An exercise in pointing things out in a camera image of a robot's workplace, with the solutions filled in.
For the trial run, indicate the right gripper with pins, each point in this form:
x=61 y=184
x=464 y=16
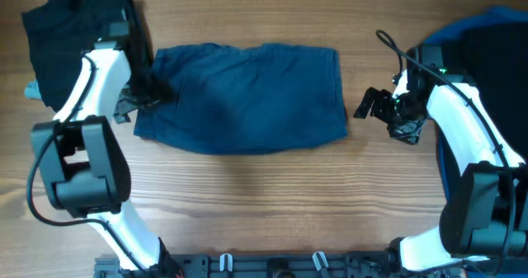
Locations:
x=384 y=109

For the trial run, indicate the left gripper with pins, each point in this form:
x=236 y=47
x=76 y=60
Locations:
x=129 y=103

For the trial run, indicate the dark blue shorts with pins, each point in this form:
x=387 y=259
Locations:
x=264 y=99

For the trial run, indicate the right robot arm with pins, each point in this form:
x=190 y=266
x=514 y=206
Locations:
x=483 y=225

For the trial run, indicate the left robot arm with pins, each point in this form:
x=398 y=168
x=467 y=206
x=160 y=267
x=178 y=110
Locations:
x=80 y=175

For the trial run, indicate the folded black garment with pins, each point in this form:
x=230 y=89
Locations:
x=59 y=31

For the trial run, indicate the folded light blue garment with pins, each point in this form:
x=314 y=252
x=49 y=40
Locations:
x=32 y=91

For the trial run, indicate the black garment in pile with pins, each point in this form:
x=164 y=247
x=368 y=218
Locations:
x=496 y=58

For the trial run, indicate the bright blue garment in pile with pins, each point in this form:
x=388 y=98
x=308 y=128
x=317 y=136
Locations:
x=495 y=15

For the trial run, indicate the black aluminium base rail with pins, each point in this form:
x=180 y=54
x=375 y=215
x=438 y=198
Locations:
x=350 y=265

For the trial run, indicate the right white rail clip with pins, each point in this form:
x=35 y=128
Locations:
x=320 y=261

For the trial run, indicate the white rail clip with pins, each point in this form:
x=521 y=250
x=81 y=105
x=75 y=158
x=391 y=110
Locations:
x=226 y=262
x=320 y=261

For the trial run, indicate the left white rail clip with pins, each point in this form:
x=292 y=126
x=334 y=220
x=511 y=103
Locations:
x=226 y=262

